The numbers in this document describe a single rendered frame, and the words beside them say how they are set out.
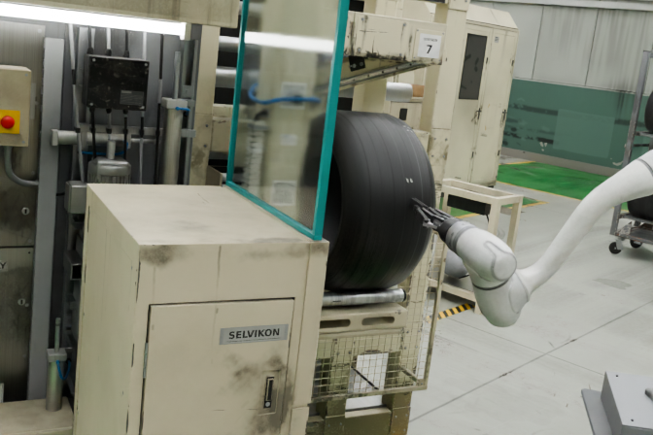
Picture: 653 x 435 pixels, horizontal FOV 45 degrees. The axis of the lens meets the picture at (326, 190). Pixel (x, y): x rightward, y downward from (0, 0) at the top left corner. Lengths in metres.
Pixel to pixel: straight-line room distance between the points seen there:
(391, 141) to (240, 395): 1.00
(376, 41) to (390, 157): 0.54
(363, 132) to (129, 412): 1.12
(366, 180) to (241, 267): 0.78
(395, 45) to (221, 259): 1.39
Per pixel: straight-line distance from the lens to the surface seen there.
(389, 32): 2.74
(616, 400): 2.57
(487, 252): 1.99
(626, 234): 7.96
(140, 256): 1.52
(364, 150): 2.30
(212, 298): 1.59
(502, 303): 2.10
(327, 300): 2.43
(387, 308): 2.56
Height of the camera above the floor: 1.68
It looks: 11 degrees down
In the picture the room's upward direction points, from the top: 7 degrees clockwise
